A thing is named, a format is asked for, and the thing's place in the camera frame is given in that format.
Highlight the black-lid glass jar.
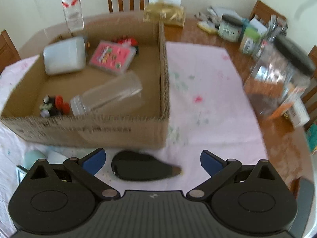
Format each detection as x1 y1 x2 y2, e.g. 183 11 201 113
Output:
218 14 244 42

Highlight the wooden chair far left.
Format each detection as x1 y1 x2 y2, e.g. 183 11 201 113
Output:
0 30 21 74

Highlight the pink bear card pack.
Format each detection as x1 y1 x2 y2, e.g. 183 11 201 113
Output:
89 41 137 75

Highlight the black digital timer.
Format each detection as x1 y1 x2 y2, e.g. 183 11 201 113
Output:
16 165 29 185

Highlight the clear plastic jar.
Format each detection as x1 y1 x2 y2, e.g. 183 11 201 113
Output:
70 71 145 115

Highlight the pink floral tablecloth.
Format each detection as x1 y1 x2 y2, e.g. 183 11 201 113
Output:
1 42 268 237

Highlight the red wooden toy train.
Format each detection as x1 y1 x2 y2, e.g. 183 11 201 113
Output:
111 36 139 55

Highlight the green label white container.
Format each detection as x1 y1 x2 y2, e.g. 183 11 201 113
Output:
239 27 261 55

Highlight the clear pen holder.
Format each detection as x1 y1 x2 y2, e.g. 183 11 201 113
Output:
256 14 288 57

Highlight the light blue round case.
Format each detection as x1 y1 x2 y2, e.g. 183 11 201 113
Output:
23 150 46 170

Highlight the wooden chair far right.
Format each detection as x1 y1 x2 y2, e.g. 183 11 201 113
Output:
249 0 286 25

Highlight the black teardrop-shaped object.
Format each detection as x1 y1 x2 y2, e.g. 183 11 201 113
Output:
111 151 182 182

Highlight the large clear snack jar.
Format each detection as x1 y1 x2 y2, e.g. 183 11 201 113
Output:
244 35 316 119

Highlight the gold tissue pack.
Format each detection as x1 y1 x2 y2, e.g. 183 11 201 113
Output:
143 0 185 27

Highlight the clear water bottle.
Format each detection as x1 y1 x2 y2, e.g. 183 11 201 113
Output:
61 0 84 32

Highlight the open cardboard box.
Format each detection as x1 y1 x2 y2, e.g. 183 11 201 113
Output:
1 12 170 149

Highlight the white medical wipes container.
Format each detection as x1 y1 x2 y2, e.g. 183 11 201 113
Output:
43 36 86 75

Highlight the black wooden toy train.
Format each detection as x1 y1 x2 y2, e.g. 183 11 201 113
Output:
39 95 70 118

